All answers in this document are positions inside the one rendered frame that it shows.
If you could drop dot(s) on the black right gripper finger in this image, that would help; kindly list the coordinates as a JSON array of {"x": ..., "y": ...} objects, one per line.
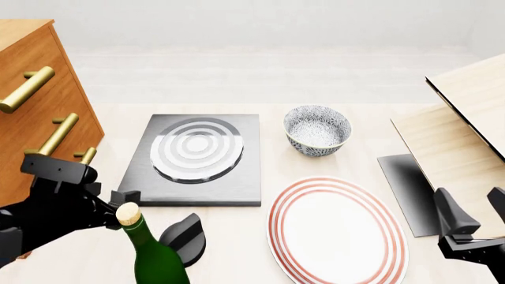
[
  {"x": 498, "y": 201},
  {"x": 453, "y": 216}
]

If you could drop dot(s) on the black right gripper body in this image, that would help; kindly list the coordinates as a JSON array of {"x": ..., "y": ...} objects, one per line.
[{"x": 477, "y": 250}]

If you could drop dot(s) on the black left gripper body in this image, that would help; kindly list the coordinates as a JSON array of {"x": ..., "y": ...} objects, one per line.
[{"x": 103, "y": 207}]

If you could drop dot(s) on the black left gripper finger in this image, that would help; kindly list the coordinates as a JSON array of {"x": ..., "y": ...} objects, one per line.
[
  {"x": 117, "y": 198},
  {"x": 132, "y": 196}
]

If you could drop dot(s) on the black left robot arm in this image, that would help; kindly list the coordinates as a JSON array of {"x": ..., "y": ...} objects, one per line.
[{"x": 43, "y": 210}]

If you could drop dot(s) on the flat black stove plate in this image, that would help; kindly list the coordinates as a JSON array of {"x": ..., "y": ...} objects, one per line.
[{"x": 197, "y": 183}]

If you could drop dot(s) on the round black stove knob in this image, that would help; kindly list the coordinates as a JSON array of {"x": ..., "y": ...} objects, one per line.
[{"x": 185, "y": 236}]

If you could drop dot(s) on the pale wooden shelf rack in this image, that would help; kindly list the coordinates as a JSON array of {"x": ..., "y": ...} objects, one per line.
[{"x": 453, "y": 154}]

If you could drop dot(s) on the green wine bottle with cork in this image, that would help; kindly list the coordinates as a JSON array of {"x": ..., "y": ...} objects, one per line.
[{"x": 158, "y": 260}]

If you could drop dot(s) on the wooden cabinet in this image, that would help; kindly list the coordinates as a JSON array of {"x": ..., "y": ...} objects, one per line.
[{"x": 59, "y": 97}]

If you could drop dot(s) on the white plate with red rings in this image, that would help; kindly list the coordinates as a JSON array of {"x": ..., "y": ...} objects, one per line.
[{"x": 335, "y": 233}]

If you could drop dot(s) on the blue-white patterned bowl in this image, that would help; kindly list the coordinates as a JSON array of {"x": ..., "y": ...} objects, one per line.
[{"x": 317, "y": 133}]

